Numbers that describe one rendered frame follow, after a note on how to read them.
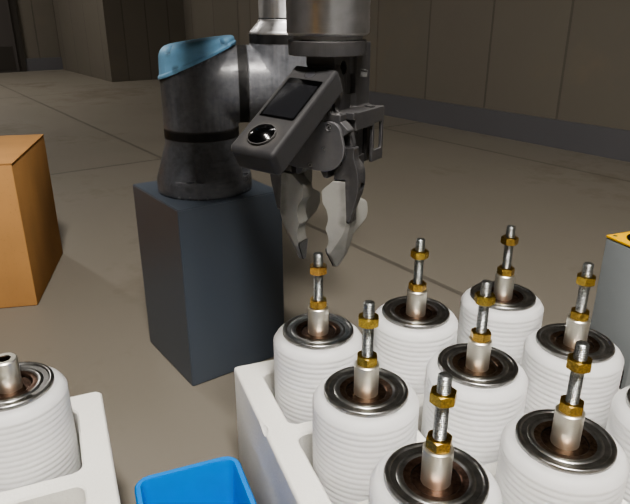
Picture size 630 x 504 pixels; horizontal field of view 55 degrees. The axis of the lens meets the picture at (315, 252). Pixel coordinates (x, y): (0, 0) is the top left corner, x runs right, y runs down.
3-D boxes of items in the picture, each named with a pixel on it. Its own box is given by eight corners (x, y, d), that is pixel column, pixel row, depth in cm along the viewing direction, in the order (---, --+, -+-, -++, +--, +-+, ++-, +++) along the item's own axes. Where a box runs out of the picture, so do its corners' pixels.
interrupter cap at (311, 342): (305, 359, 60) (305, 353, 60) (270, 328, 66) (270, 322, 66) (367, 339, 64) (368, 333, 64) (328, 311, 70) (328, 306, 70)
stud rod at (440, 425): (432, 469, 43) (440, 379, 41) (428, 460, 44) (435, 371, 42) (446, 468, 44) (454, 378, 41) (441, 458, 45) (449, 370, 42)
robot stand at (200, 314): (149, 341, 113) (131, 184, 101) (235, 315, 122) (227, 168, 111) (192, 387, 99) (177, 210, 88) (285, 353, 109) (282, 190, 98)
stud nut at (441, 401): (433, 410, 41) (434, 399, 41) (425, 395, 43) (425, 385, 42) (460, 407, 41) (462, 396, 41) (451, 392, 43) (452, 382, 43)
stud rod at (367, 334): (364, 382, 54) (367, 305, 51) (358, 376, 54) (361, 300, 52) (374, 379, 54) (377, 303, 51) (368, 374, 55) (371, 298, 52)
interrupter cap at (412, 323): (463, 323, 67) (463, 318, 67) (403, 337, 64) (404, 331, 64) (425, 296, 74) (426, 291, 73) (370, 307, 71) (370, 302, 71)
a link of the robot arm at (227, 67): (165, 121, 101) (157, 33, 96) (247, 119, 103) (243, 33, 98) (158, 134, 90) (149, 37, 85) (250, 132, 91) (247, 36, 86)
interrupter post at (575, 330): (568, 352, 61) (573, 323, 60) (557, 340, 64) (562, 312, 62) (591, 351, 62) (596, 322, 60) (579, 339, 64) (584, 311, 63)
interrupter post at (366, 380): (361, 405, 53) (362, 372, 52) (347, 391, 55) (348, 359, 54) (384, 397, 54) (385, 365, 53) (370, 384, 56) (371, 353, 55)
